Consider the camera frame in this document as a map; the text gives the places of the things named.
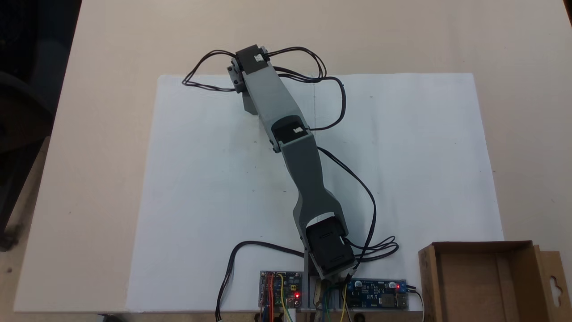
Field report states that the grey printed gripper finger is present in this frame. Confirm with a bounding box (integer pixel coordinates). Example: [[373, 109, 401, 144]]
[[243, 91, 261, 116]]

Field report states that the blue circuit board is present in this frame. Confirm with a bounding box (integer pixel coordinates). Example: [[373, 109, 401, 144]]
[[346, 279, 410, 310]]

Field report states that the black motor cable bundle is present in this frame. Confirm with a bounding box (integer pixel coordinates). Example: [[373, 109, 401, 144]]
[[348, 236, 400, 263]]

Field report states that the black power cable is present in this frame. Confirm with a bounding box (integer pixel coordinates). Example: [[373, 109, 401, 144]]
[[215, 241, 305, 321]]

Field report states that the yellow jumper wire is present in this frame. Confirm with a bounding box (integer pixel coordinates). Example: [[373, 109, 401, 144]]
[[277, 273, 295, 322]]

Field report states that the orange jumper wire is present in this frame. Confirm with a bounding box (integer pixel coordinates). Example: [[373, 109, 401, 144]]
[[263, 273, 274, 322]]

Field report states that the circuit board with jumper wires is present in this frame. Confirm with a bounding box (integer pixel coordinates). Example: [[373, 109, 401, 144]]
[[259, 270, 304, 309]]

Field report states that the brown cardboard box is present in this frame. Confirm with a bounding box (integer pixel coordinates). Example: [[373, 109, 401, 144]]
[[418, 241, 567, 322]]

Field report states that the white paper sheet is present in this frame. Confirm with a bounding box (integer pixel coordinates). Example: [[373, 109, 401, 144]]
[[126, 74, 315, 312], [313, 73, 505, 312]]

